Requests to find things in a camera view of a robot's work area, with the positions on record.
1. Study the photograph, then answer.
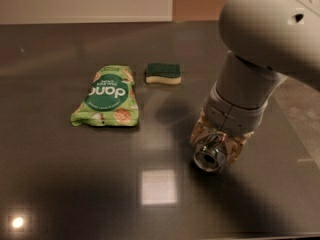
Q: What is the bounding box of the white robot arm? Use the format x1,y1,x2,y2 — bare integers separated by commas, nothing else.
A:
190,0,320,172

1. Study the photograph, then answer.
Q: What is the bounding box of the silver green 7up can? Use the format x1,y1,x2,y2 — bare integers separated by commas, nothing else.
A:
194,133,227,173

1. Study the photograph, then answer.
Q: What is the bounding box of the green snack bag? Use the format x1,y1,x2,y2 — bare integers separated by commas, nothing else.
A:
71,65,139,127

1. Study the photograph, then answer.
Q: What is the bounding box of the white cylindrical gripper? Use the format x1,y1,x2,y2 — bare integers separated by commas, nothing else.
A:
190,51,286,165

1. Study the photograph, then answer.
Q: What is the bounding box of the green yellow sponge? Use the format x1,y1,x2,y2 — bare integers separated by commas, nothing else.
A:
145,63,182,85

